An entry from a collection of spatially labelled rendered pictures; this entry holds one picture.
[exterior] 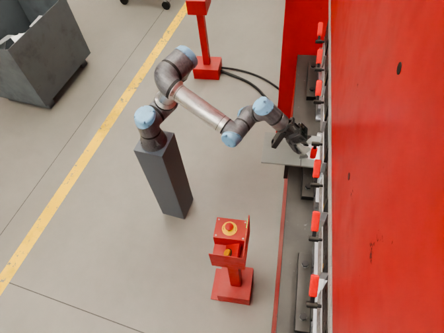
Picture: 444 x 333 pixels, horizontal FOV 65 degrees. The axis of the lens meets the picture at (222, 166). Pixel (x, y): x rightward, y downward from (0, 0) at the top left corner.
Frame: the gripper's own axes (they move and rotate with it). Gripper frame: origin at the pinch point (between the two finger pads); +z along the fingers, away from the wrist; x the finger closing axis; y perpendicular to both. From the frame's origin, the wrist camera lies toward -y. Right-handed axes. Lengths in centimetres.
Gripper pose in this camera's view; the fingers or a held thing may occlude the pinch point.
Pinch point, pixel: (304, 150)
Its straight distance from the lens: 164.9
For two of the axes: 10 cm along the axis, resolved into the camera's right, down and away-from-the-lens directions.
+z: 7.0, 5.0, 5.2
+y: 7.0, -3.0, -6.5
